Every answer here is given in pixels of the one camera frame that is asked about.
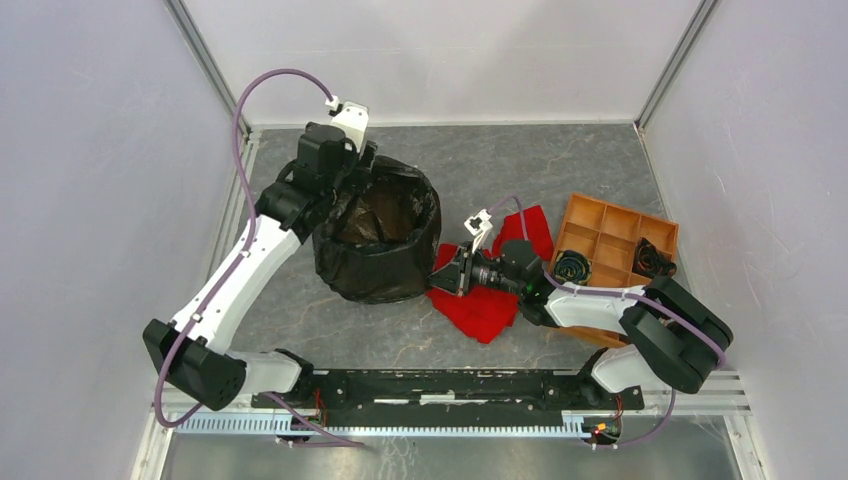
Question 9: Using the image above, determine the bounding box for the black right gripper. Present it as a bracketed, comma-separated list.
[424, 241, 523, 299]

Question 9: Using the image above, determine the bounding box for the black plastic trash bag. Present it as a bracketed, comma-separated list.
[311, 155, 442, 304]

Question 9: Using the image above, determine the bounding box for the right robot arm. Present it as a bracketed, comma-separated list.
[427, 240, 734, 408]

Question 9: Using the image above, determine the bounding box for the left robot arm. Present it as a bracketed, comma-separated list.
[142, 120, 377, 411]

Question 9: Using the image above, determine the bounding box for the red cloth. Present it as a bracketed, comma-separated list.
[426, 204, 553, 344]

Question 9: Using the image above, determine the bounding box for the dark rolled sock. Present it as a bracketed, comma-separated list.
[552, 249, 592, 286]

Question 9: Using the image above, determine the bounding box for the orange compartment tray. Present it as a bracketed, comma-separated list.
[543, 192, 680, 349]

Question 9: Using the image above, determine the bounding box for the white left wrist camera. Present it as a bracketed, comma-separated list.
[325, 95, 370, 153]

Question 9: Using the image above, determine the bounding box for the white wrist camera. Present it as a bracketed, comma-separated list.
[325, 95, 370, 153]
[463, 209, 493, 253]

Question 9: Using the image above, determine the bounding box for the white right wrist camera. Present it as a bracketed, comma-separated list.
[463, 209, 493, 253]

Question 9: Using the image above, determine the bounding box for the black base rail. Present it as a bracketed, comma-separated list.
[281, 365, 645, 428]

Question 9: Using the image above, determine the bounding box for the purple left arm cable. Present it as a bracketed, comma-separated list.
[152, 68, 336, 429]

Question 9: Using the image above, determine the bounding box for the white toothed cable strip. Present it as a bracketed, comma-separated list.
[176, 410, 600, 440]

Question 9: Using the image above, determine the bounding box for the black cable bundle in tray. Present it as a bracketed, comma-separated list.
[631, 237, 678, 280]

